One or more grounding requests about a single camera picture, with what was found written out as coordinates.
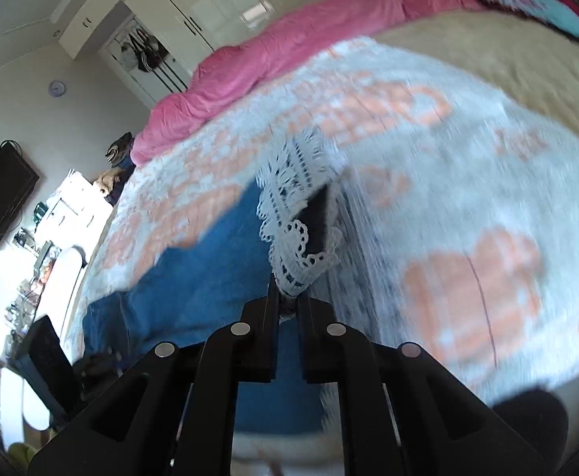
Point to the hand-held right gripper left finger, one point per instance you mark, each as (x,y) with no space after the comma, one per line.
(262,337)

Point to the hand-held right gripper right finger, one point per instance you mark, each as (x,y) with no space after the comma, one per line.
(311,337)

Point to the blue denim pants lace hem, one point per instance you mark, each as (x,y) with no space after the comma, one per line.
(205,277)

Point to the white padded board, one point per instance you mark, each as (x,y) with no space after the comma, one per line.
(63,282)

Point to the black chair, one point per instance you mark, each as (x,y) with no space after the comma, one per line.
(46,357)

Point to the white orange printed blanket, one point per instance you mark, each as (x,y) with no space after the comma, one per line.
(458,168)

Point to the pile of clothes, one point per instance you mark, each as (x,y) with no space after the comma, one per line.
(118,163)

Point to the white dresser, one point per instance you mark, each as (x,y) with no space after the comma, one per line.
(73,203)

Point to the pink duvet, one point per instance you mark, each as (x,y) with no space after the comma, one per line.
(269,59)

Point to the hanging bags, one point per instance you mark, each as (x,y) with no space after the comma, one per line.
(140,52)

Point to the white wardrobe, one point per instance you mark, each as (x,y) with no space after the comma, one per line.
(210,0)

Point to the beige bed sheet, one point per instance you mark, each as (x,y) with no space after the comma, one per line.
(517,54)

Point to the round wall clock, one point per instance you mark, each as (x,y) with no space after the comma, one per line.
(57,88)

